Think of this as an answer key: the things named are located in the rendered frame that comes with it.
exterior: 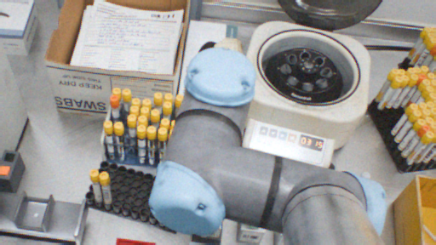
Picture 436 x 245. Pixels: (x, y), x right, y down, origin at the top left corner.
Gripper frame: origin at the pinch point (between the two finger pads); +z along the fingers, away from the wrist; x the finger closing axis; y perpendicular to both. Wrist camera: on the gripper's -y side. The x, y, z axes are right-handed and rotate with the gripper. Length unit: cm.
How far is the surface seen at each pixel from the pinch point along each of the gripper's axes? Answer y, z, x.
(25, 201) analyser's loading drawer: 30.8, 0.8, 1.1
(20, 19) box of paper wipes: 45, 0, -41
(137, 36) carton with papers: 18.7, -0.2, -40.0
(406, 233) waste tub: -33.5, 1.4, -2.2
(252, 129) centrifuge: -6.7, 1.2, -20.0
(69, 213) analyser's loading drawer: 23.4, 2.1, 1.6
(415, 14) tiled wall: -42, -1, -56
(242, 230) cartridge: -5.6, 1.0, 1.3
